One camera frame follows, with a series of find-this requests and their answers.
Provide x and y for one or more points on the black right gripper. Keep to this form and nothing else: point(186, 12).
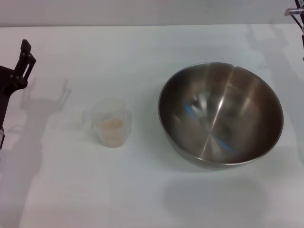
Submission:
point(303, 47)

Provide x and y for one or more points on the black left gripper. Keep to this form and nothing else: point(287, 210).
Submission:
point(6, 83)

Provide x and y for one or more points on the clear plastic measuring cup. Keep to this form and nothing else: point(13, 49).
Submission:
point(108, 111)

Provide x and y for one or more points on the stainless steel mixing bowl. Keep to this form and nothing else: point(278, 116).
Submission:
point(221, 114)

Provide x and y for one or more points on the white rice grains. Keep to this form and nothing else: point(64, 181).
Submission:
point(110, 129)

